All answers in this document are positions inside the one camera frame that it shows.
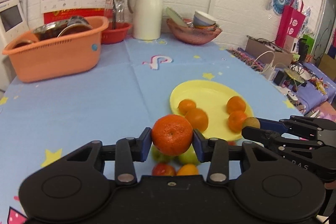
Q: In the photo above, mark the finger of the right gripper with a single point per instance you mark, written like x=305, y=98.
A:
x=271, y=125
x=266, y=137

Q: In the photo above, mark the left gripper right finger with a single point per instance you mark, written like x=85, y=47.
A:
x=215, y=151

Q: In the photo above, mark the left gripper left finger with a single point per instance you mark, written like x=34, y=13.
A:
x=128, y=151

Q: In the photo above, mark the brown longan front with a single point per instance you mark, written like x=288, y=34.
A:
x=251, y=122

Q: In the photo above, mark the light green apple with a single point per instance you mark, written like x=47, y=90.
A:
x=189, y=157

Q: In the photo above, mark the dark green mango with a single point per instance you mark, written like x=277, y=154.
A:
x=160, y=157

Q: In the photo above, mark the yellow orange citrus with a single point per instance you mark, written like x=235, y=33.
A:
x=188, y=170

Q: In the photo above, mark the red apple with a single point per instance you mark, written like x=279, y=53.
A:
x=163, y=169

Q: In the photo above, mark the reddish orange tangerine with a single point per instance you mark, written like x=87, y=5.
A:
x=172, y=135

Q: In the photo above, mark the large orange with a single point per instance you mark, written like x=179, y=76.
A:
x=235, y=103
x=198, y=119

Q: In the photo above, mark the large orange front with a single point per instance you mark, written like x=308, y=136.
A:
x=198, y=119

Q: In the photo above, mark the small tangerine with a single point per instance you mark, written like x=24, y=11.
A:
x=185, y=106

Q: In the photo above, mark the yellow plastic plate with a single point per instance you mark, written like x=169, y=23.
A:
x=211, y=97

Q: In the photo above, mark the cardboard box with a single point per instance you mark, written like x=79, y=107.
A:
x=269, y=52

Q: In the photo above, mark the blue patterned tablecloth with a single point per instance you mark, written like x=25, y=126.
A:
x=126, y=92

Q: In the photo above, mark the pink shopping bag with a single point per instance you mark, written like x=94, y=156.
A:
x=290, y=24

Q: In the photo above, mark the orange plastic basket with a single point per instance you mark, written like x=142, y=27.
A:
x=34, y=60

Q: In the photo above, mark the red plastic basket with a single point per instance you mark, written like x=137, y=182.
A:
x=113, y=36

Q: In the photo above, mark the pink glass bowl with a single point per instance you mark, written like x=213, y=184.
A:
x=192, y=36

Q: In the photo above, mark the white blue ceramic bowl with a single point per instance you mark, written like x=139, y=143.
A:
x=204, y=21

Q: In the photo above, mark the green white plate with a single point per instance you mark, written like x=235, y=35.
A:
x=175, y=17

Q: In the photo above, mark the white thermos jug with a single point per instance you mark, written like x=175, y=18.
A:
x=147, y=18

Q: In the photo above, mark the glass carafe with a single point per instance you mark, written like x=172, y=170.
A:
x=114, y=11

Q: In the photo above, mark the white appliance with screen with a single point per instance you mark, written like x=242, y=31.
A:
x=13, y=24

